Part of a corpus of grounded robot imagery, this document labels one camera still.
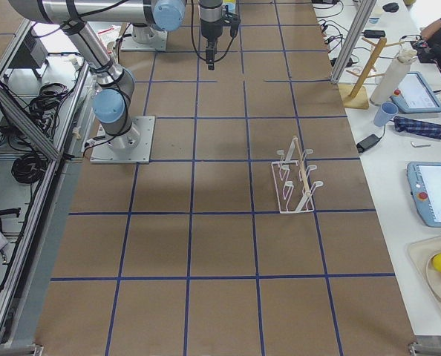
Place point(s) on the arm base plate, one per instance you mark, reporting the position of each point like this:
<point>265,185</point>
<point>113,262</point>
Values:
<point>132,147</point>
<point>128,44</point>

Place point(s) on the plaid cloth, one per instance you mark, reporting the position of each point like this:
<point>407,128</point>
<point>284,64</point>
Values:
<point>416,127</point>

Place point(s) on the teach pendant near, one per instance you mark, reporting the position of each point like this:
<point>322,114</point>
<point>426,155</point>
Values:
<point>424,179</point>

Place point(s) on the teach pendant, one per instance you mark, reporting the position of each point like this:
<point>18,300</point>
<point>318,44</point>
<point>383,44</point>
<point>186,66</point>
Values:
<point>414,95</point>
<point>424,179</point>

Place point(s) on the white paper roll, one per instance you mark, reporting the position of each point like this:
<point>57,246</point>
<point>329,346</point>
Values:
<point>395,73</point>

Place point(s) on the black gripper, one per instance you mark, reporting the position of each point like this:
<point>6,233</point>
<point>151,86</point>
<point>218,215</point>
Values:
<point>210,30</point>

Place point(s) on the wooden mug tree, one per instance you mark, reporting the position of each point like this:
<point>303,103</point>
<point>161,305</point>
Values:
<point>355,96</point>

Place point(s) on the black power adapter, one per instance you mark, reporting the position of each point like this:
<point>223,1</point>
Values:
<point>367,143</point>

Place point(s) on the yellow plastic cup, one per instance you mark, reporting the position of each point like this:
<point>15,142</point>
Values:
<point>230,5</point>

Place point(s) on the teach pendant far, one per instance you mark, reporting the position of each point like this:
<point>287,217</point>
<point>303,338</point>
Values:
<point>414,95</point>

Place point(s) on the white wire cup rack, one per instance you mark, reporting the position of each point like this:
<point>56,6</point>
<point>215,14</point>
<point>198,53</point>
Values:
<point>291,176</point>

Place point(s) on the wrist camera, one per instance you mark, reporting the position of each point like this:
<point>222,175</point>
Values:
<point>231,20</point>

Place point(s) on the aluminium frame post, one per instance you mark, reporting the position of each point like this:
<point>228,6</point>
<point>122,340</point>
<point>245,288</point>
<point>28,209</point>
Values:
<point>357,25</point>

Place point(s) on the blue cup on desk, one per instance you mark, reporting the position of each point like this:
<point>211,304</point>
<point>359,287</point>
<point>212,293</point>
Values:
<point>386,112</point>

